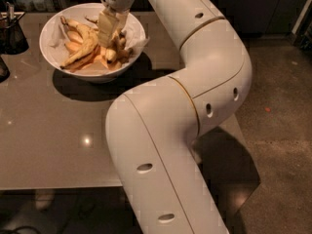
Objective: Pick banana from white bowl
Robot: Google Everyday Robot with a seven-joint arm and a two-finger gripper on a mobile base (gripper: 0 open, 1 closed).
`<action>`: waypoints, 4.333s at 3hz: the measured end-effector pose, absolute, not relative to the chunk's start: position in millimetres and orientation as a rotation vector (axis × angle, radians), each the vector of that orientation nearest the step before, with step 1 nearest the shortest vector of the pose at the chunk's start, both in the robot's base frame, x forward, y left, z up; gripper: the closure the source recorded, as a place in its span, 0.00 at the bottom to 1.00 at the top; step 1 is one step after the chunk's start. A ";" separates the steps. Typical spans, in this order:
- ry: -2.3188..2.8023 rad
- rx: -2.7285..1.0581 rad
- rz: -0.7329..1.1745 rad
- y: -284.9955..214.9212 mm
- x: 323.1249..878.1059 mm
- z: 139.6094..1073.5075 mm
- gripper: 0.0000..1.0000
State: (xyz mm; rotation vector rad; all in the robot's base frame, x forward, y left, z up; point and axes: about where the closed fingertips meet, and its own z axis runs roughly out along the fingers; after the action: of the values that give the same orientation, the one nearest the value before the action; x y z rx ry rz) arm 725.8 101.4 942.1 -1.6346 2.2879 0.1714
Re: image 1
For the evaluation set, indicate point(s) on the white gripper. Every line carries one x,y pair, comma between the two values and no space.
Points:
108,22

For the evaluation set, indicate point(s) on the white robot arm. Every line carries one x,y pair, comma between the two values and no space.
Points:
150,128

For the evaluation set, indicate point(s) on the white ceramic bowl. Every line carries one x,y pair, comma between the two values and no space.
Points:
94,73

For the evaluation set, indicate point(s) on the white paper bowl liner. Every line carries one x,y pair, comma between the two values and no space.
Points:
135,30

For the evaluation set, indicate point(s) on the dark object left edge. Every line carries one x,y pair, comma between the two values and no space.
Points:
4,71

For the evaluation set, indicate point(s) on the dark cabinet front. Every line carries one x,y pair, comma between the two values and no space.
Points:
247,16

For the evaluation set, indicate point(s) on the black wire mesh basket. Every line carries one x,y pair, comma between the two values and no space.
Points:
12,39

